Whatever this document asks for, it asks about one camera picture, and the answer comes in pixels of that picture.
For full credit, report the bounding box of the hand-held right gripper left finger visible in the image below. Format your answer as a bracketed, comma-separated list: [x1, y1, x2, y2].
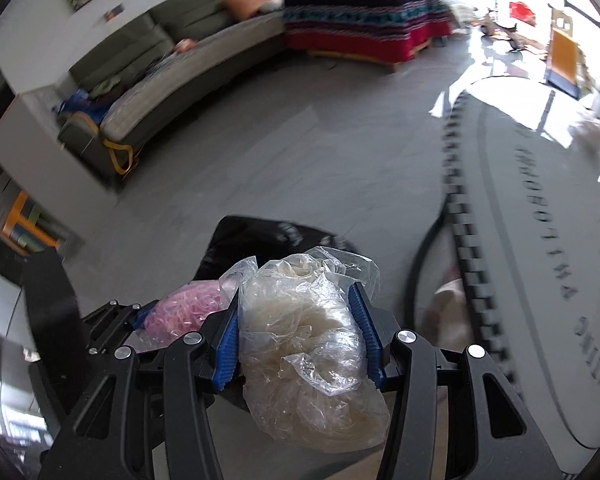
[37, 287, 243, 480]

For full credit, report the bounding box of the green cloth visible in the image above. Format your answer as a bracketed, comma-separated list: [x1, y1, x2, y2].
[87, 77, 126, 100]

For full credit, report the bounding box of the pink rubber bands bag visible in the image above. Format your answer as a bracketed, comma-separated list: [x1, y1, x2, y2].
[140, 280, 231, 348]

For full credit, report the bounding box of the orange cushion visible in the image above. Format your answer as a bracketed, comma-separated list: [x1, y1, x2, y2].
[222, 0, 285, 21]

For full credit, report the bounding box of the round white table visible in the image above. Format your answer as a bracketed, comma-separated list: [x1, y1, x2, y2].
[410, 72, 600, 471]

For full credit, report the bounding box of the green curved sofa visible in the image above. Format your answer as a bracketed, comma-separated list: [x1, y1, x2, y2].
[57, 0, 306, 181]

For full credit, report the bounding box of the blue bag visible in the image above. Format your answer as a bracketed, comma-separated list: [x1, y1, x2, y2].
[55, 89, 106, 118]

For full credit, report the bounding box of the yellow strap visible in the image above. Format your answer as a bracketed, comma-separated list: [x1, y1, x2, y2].
[105, 141, 137, 176]

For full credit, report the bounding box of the clear plastic bag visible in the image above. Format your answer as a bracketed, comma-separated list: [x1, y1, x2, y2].
[219, 247, 392, 448]

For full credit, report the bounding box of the red box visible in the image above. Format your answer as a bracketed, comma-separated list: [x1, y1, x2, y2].
[509, 1, 537, 26]

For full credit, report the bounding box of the black bin bag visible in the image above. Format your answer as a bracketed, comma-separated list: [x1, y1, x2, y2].
[192, 215, 361, 286]

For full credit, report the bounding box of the orange board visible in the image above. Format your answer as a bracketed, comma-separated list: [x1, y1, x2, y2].
[545, 30, 581, 98]

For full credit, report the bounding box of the table with striped blanket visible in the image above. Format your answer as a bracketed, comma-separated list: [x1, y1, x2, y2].
[281, 0, 453, 63]

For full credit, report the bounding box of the orange framed shelf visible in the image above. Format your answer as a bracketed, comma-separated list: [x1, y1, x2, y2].
[2, 191, 61, 256]

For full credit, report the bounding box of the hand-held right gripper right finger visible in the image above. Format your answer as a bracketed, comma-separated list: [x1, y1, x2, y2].
[347, 282, 561, 480]

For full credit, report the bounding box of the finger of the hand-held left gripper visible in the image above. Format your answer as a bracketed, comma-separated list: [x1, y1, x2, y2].
[80, 300, 156, 353]

